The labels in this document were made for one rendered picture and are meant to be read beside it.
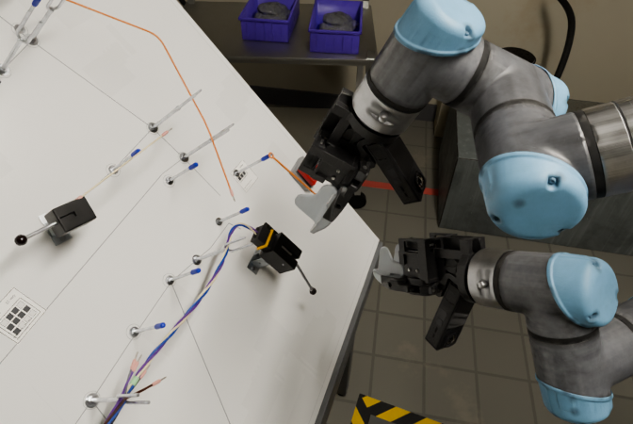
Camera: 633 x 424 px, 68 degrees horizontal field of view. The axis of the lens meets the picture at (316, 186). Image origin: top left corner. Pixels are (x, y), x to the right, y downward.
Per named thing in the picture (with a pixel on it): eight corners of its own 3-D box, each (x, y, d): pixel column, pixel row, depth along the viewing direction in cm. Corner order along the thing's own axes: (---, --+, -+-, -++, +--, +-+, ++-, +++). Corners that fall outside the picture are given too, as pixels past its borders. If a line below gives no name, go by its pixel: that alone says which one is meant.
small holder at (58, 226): (-7, 236, 59) (10, 220, 54) (61, 205, 66) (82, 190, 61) (13, 267, 59) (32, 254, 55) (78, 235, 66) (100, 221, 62)
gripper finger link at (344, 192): (324, 204, 67) (354, 156, 63) (334, 210, 67) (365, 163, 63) (319, 221, 63) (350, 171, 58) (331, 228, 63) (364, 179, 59)
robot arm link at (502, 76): (534, 182, 49) (442, 138, 47) (516, 120, 57) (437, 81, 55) (594, 127, 43) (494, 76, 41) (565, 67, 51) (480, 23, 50)
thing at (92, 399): (102, 398, 62) (154, 395, 53) (93, 411, 61) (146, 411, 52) (89, 389, 61) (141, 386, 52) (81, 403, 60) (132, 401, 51)
